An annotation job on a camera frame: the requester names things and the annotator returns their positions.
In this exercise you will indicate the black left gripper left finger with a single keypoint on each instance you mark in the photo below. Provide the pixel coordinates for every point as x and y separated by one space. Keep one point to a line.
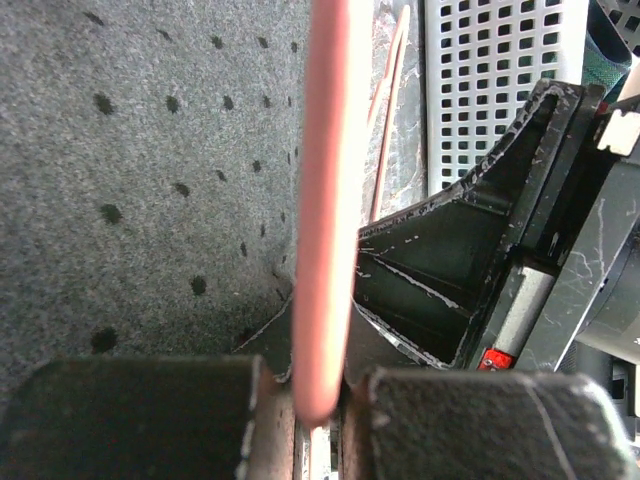
267 449

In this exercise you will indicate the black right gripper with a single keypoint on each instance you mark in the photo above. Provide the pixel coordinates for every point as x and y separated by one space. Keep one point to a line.
556 211

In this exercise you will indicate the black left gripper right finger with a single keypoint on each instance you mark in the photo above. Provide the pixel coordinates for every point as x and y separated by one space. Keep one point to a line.
367 349

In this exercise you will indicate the pink wire hanger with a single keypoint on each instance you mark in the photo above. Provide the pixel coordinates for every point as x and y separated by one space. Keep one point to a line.
340 108

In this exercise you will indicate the black dotted garment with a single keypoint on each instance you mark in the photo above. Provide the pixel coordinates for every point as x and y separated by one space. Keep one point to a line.
149 170

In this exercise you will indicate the green plaid garment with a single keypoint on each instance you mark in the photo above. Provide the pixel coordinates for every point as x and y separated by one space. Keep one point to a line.
607 60

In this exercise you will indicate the white plastic laundry basket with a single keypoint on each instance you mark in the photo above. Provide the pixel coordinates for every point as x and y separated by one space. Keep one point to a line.
483 58

